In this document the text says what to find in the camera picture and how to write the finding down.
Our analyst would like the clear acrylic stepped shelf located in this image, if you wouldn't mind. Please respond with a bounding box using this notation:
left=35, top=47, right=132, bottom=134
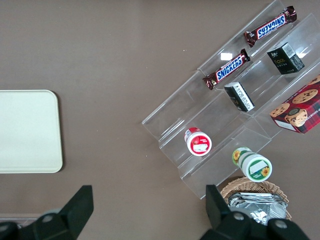
left=141, top=0, right=320, bottom=200

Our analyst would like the light tan wicker basket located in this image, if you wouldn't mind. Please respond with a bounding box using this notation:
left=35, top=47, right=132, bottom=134
left=219, top=176, right=293, bottom=222

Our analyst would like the silver foil container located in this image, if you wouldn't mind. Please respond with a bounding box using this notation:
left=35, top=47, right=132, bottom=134
left=226, top=191, right=288, bottom=226

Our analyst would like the green sunflower jar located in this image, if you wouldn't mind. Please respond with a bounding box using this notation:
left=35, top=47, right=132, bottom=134
left=231, top=146, right=273, bottom=182

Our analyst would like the small black carton box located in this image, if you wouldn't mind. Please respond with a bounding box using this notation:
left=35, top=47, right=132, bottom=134
left=266, top=41, right=306, bottom=75
left=223, top=81, right=256, bottom=113

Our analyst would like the brown Snickers chocolate bar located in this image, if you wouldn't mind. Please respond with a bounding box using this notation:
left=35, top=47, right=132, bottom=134
left=202, top=48, right=251, bottom=91
left=243, top=6, right=298, bottom=48

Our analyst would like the red and white jar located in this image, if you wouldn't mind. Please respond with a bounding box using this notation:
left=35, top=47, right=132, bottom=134
left=184, top=126, right=213, bottom=157

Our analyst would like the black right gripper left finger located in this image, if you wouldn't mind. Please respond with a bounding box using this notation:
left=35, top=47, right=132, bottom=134
left=32, top=184, right=95, bottom=240

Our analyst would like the red tartan cookie box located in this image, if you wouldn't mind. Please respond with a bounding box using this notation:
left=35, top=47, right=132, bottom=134
left=269, top=74, right=320, bottom=135

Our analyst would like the cream rectangular plastic tray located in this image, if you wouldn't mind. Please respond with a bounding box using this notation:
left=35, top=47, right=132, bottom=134
left=0, top=89, right=63, bottom=174

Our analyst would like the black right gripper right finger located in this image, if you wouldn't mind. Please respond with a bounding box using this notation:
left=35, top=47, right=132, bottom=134
left=199, top=184, right=270, bottom=240

